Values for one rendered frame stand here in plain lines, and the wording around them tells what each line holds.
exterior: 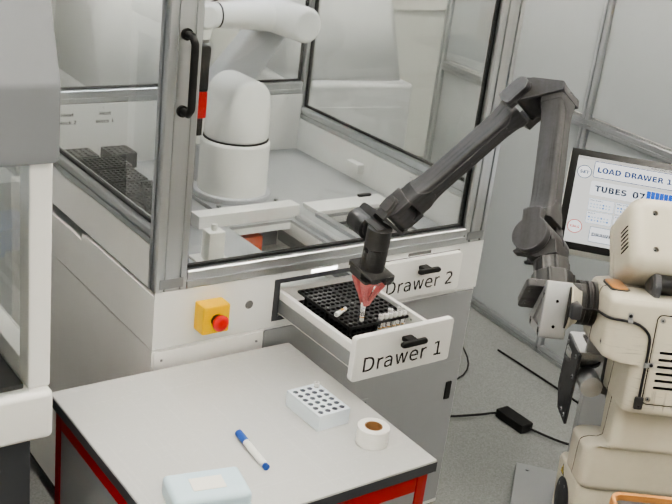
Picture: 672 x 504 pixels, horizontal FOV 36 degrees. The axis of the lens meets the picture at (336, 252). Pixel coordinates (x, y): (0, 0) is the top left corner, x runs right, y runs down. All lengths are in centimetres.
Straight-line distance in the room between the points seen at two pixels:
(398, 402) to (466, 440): 85
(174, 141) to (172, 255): 27
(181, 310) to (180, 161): 36
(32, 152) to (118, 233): 70
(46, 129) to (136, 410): 71
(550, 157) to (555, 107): 12
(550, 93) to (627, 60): 184
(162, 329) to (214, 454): 40
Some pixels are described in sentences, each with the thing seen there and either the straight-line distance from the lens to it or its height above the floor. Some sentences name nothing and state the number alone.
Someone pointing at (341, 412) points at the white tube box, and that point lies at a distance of 227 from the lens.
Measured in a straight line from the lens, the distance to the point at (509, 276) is 465.
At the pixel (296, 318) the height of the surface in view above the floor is 86.
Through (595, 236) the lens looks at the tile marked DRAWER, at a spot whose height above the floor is 100.
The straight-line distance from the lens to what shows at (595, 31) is 421.
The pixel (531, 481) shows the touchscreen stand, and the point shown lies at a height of 4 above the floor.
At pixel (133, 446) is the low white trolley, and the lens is 216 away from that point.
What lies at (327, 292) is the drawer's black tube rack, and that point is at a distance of 256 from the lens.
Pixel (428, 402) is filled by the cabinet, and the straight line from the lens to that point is 308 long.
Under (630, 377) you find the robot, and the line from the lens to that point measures 199.
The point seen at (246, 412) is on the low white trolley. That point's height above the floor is 76.
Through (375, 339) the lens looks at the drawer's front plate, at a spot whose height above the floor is 92.
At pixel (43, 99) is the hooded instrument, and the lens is 183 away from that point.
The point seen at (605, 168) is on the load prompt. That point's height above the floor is 116.
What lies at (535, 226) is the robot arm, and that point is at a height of 129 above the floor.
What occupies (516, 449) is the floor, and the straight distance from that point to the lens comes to 382.
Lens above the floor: 194
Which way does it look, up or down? 22 degrees down
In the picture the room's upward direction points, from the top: 7 degrees clockwise
